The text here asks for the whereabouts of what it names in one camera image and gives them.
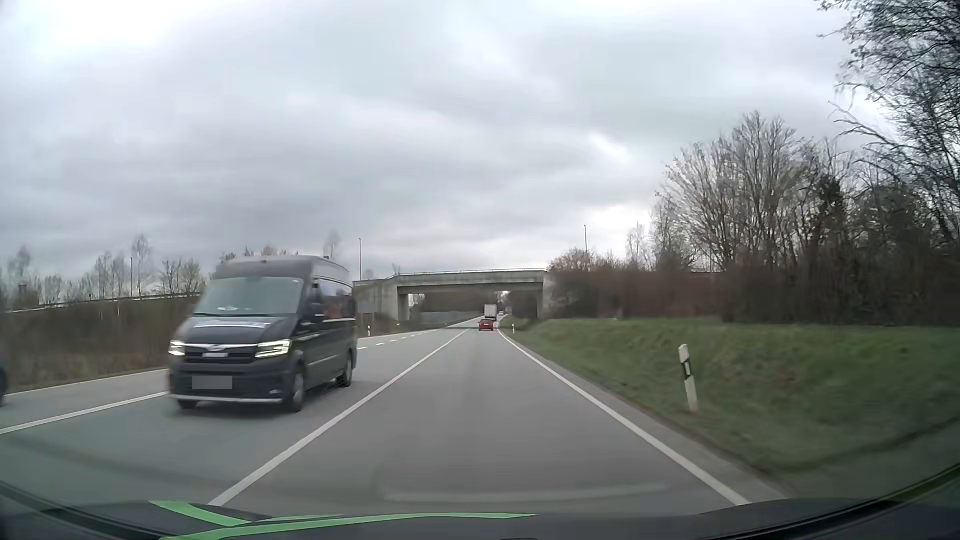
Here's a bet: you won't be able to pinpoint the grass bank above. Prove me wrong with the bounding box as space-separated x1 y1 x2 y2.
499 315 960 500

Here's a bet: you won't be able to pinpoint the car's own bonnet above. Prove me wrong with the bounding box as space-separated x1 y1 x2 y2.
0 471 960 540

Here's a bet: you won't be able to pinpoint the guard rail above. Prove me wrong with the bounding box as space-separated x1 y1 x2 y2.
0 291 204 316

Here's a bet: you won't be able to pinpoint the road markings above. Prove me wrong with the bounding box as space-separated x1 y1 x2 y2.
0 318 751 508

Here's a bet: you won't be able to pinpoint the brown bushy bank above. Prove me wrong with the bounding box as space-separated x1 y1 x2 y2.
0 294 204 391

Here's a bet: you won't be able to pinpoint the concrete road bridge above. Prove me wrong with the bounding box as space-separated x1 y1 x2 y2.
353 269 558 324

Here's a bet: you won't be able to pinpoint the dark van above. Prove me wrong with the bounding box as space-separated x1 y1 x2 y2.
167 255 360 414

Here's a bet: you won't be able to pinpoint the white marker post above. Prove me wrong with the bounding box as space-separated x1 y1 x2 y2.
678 344 700 414

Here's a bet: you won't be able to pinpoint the row of bare trees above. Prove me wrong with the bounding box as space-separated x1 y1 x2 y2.
0 229 346 309
547 0 960 327

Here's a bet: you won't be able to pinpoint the grey asphalt road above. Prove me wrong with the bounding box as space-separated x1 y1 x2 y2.
0 315 789 519

